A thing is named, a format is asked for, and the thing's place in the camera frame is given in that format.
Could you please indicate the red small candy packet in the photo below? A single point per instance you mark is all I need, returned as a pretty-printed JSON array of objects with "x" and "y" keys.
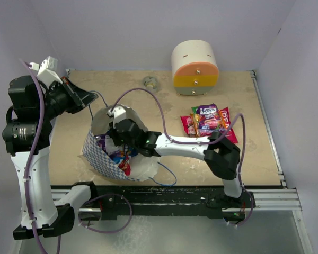
[{"x": 124, "y": 165}]

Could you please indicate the aluminium frame rail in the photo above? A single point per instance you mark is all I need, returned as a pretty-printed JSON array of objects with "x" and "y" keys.
[{"x": 275, "y": 201}]

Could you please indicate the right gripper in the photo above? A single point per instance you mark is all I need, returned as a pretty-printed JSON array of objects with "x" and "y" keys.
[{"x": 114, "y": 133}]

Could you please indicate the green Fox's candy bag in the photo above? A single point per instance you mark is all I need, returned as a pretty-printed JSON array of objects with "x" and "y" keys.
[{"x": 195, "y": 110}]

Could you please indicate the blue snack bag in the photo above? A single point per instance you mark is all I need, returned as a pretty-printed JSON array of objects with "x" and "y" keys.
[{"x": 124, "y": 150}]

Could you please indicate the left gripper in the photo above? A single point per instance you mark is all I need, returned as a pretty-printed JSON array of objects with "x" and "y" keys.
[{"x": 85, "y": 97}]

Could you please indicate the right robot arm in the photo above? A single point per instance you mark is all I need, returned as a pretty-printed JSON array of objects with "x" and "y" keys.
[{"x": 222, "y": 157}]

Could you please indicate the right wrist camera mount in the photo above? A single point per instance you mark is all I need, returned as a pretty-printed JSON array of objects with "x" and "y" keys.
[{"x": 118, "y": 113}]

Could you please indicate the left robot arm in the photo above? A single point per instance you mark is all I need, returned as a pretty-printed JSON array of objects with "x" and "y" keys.
[{"x": 27, "y": 140}]

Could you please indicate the white mini drawer cabinet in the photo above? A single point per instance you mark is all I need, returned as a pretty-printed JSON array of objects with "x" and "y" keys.
[{"x": 194, "y": 68}]

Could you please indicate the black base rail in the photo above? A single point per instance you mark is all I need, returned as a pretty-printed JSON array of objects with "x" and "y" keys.
[{"x": 109, "y": 192}]

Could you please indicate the checkered paper bag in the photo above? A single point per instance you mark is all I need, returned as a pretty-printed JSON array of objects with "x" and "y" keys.
[{"x": 112, "y": 161}]

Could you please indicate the purple snack packet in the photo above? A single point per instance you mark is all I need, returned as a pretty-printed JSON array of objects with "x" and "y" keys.
[{"x": 106, "y": 143}]

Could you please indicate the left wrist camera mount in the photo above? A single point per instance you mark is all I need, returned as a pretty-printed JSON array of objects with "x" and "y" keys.
[{"x": 47, "y": 71}]

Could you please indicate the orange snack packet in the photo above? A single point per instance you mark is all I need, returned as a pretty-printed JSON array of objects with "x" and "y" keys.
[{"x": 193, "y": 125}]

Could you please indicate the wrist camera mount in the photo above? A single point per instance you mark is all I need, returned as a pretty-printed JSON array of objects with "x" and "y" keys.
[
  {"x": 47, "y": 71},
  {"x": 118, "y": 113}
]

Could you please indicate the pink REAL crisps bag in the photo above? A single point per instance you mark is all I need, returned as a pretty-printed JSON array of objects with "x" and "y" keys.
[{"x": 225, "y": 114}]

